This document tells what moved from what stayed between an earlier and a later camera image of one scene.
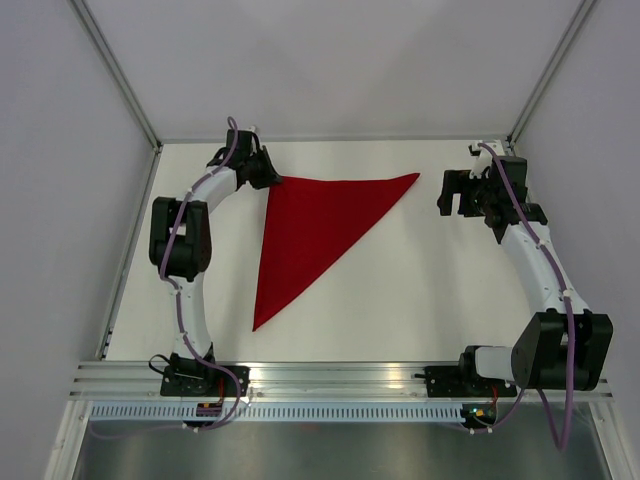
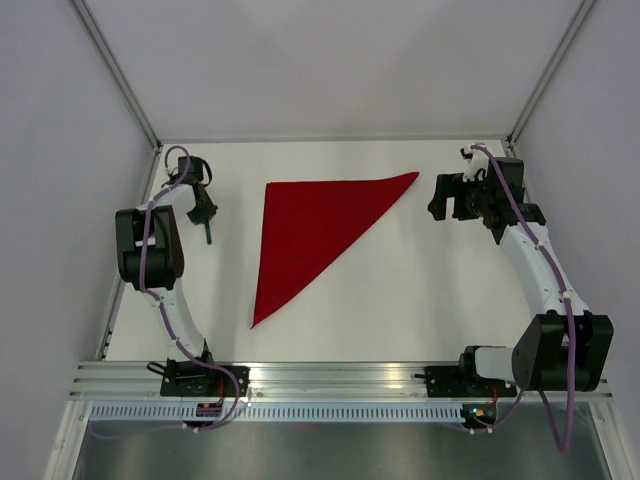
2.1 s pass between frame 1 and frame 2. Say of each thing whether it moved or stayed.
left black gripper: moved
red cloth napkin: stayed
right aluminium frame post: stayed
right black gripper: stayed
